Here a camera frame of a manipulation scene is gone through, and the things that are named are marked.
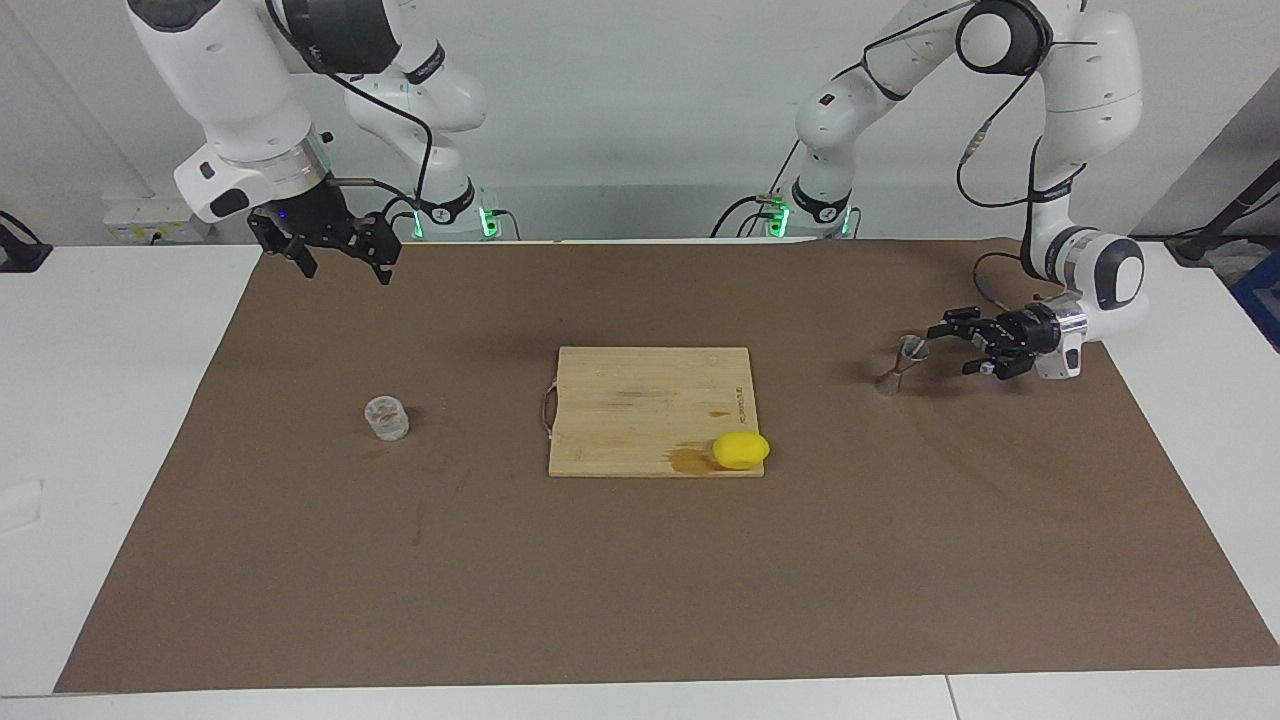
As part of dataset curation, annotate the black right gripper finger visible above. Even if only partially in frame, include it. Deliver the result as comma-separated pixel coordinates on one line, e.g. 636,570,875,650
344,211,404,287
247,209,320,280

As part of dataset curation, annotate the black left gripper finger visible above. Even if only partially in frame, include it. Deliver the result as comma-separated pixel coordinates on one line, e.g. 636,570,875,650
962,352,1033,382
925,307,1003,348

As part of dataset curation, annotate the steel jigger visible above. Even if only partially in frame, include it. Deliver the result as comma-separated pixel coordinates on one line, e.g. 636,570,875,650
874,335,930,398

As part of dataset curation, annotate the clear glass cup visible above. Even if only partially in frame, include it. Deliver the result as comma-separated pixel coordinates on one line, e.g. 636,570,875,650
363,396,411,443

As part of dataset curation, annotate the white power strip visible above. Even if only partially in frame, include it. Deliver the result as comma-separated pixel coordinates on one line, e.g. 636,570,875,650
103,197,213,244

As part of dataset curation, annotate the black tripod stand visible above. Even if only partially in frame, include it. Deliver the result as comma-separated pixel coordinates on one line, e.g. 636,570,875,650
1165,158,1280,266

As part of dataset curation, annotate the blue patterned object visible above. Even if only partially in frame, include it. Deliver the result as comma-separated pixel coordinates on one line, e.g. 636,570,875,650
1228,250,1280,353

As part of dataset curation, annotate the yellow lemon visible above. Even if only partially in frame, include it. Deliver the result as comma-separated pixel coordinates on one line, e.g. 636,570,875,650
712,431,772,471

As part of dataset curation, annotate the wooden cutting board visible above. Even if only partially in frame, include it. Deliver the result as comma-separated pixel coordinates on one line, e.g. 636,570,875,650
543,346,766,479

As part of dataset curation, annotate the white tape patch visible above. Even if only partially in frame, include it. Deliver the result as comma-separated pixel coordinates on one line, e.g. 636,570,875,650
0,480,46,533

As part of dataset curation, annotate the brown table mat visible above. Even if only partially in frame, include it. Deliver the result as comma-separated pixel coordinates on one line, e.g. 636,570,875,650
52,238,1280,694

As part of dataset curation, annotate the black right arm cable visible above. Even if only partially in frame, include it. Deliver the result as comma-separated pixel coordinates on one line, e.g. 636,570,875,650
265,0,436,241

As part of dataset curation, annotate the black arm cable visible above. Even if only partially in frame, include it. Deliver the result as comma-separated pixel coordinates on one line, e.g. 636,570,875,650
860,0,1086,311
265,0,436,241

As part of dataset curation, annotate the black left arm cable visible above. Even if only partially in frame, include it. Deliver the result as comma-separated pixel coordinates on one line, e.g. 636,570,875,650
860,0,1086,311

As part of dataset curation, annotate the black clamp mount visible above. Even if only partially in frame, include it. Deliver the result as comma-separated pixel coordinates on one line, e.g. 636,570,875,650
0,210,53,273

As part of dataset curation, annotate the black base power cable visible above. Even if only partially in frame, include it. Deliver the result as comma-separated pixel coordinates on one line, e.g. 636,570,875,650
710,140,806,239

